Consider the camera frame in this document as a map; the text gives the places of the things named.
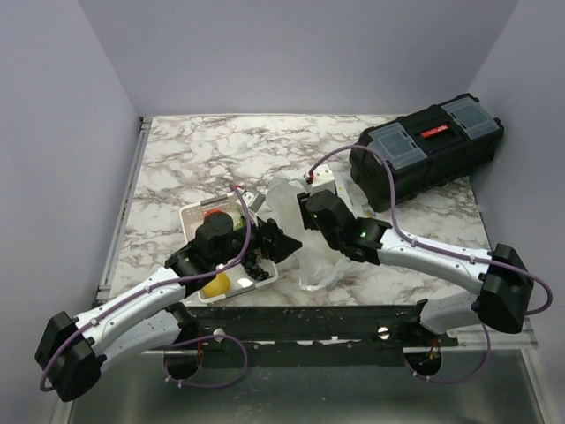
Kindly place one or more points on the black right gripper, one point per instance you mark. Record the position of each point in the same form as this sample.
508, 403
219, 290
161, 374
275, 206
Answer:
306, 218

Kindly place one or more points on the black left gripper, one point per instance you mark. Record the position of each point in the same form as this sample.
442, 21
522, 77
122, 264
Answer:
272, 241

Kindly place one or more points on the dark fake grapes green leaf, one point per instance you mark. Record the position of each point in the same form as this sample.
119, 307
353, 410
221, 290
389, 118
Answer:
250, 263

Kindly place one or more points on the white plastic bag lemon print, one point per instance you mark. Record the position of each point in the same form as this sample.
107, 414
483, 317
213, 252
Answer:
318, 265

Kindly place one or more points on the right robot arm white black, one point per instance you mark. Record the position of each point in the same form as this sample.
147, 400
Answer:
495, 288

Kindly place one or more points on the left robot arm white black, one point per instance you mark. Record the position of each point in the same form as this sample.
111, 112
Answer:
73, 349

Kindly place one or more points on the red fake apple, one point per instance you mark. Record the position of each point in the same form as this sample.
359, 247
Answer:
212, 212

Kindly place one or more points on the yellow fake pear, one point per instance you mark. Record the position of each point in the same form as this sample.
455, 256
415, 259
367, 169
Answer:
218, 286

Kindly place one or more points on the white perforated plastic tray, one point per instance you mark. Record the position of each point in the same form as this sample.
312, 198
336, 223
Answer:
235, 281

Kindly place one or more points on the black toolbox clear lids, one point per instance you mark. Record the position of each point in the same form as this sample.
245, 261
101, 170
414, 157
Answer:
436, 145

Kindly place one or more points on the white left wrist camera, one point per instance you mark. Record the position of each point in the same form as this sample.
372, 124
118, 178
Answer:
253, 199

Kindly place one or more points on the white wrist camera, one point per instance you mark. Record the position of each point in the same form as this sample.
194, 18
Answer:
321, 179
253, 199

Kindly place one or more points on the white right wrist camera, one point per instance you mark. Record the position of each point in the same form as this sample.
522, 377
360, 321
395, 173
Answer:
321, 179

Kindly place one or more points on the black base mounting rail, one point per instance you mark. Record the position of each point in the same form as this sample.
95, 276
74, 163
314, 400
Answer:
304, 336

